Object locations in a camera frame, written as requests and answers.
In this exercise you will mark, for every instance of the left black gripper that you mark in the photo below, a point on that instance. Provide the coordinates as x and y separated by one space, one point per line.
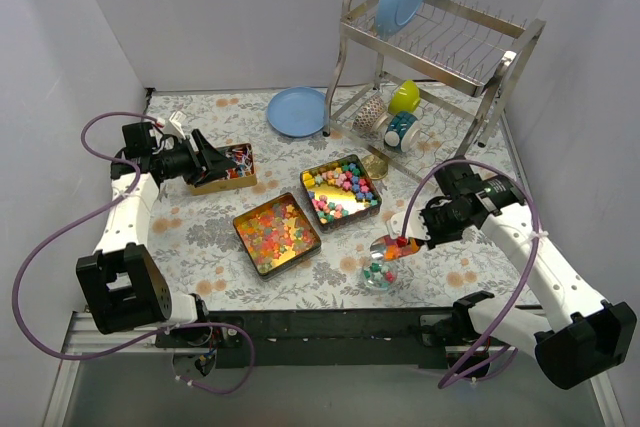
198 153

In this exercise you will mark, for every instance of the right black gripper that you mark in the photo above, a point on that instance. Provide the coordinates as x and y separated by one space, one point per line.
429 220

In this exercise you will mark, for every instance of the tin of gummy candies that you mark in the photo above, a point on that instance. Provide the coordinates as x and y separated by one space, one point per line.
277 235

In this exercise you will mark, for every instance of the tin of star candies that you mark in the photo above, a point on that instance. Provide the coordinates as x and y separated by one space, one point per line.
340 192

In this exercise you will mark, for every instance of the metal scoop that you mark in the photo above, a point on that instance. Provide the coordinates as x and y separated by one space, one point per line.
387 249

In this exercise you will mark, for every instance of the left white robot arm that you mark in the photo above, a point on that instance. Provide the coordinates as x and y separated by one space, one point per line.
123 287

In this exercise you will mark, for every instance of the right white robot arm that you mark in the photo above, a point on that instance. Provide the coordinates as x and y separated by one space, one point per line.
572 331

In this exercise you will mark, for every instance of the tin of wrapped candies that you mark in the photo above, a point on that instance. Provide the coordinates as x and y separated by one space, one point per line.
241 176

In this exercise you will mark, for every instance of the teal white mug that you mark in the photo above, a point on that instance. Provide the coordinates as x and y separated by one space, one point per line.
402 132

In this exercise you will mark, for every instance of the blue plate on table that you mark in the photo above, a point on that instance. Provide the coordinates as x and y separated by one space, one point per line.
297 112

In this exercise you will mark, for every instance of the gold round tin lid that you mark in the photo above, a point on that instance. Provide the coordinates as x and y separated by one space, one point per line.
376 167

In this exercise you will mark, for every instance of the clear glass bowl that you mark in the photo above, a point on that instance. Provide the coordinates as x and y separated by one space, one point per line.
380 275

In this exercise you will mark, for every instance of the steel dish rack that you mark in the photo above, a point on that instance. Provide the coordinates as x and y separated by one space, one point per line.
467 61

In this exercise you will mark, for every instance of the yellow-green bowl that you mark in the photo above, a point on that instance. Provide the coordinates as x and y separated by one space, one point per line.
406 98

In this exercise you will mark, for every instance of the patterned ceramic cup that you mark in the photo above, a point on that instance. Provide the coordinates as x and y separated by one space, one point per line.
370 115

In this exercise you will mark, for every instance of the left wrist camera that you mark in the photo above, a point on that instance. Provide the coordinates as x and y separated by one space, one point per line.
172 125

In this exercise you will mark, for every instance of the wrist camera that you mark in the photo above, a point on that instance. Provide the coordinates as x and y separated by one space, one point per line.
409 225
172 125

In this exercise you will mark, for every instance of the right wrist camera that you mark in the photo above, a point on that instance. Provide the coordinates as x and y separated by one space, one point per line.
409 225

